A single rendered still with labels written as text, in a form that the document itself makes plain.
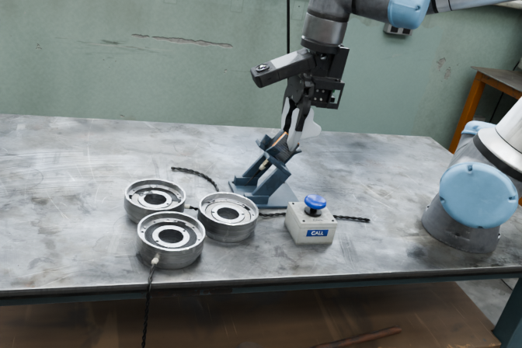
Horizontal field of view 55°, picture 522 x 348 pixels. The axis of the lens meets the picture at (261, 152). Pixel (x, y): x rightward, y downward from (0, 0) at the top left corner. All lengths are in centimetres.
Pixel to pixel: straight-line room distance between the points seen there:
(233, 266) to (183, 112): 177
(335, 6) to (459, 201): 38
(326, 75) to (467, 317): 69
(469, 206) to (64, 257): 63
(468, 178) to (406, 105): 214
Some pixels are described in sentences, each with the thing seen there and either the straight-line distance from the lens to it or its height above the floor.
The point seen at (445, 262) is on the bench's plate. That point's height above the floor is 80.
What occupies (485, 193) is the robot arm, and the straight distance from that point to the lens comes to 85.
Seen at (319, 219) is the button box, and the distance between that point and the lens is 89.
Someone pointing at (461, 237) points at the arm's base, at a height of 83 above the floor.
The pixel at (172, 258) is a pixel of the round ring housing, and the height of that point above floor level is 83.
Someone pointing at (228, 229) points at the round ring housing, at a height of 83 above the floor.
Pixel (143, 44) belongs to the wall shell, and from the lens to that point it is 240.
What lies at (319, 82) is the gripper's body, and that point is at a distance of 91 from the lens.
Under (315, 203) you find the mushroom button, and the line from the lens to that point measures 88.
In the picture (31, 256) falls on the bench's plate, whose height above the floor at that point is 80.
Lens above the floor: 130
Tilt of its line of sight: 24 degrees down
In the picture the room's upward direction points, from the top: 11 degrees clockwise
